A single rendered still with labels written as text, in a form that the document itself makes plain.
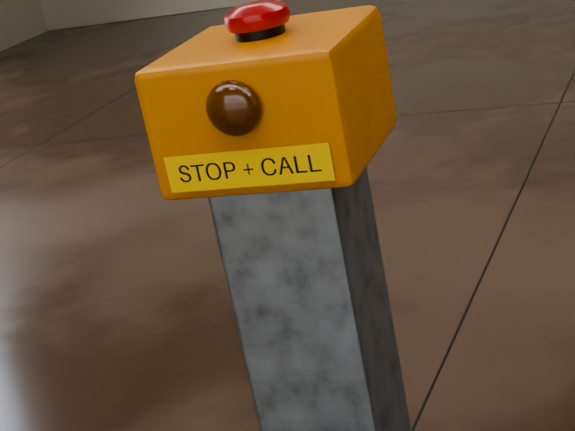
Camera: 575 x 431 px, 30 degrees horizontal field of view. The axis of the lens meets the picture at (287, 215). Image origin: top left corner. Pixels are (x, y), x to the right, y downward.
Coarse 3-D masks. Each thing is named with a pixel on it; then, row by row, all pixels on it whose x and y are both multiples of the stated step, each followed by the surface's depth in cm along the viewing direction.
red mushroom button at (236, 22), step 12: (264, 0) 63; (276, 0) 63; (228, 12) 63; (240, 12) 62; (252, 12) 62; (264, 12) 61; (276, 12) 62; (288, 12) 63; (228, 24) 62; (240, 24) 62; (252, 24) 61; (264, 24) 62; (276, 24) 62
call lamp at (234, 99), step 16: (224, 80) 59; (208, 96) 59; (224, 96) 58; (240, 96) 58; (256, 96) 58; (208, 112) 59; (224, 112) 58; (240, 112) 58; (256, 112) 58; (224, 128) 59; (240, 128) 59
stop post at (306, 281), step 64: (192, 64) 60; (256, 64) 58; (320, 64) 57; (384, 64) 67; (192, 128) 61; (256, 128) 59; (320, 128) 58; (384, 128) 66; (192, 192) 62; (256, 192) 61; (320, 192) 62; (256, 256) 65; (320, 256) 64; (256, 320) 67; (320, 320) 65; (384, 320) 70; (256, 384) 68; (320, 384) 67; (384, 384) 70
